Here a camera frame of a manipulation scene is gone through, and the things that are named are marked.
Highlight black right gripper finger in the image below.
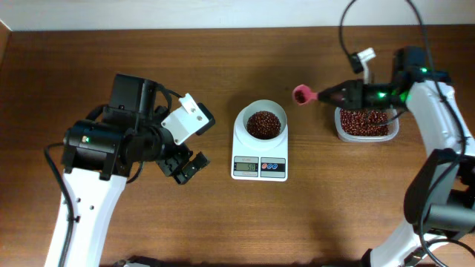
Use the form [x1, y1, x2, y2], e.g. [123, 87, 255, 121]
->
[318, 82, 348, 97]
[318, 94, 348, 108]

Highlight pink measuring scoop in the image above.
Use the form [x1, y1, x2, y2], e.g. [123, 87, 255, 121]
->
[292, 85, 318, 105]

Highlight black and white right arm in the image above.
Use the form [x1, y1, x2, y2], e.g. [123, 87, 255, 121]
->
[317, 47, 474, 266]

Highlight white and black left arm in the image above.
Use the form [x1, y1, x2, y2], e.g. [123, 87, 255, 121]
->
[44, 74, 215, 266]

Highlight white digital kitchen scale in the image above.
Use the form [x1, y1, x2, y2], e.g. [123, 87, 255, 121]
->
[231, 107, 289, 182]

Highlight red adzuki beans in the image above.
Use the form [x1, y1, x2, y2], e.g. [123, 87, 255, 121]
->
[339, 110, 389, 136]

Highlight clear plastic container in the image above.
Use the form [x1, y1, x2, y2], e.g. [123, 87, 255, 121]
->
[334, 108, 399, 143]

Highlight red beans in bowl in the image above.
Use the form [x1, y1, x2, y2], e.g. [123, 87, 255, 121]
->
[246, 111, 281, 139]

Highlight white bowl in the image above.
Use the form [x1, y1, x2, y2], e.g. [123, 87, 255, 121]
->
[243, 99, 287, 140]

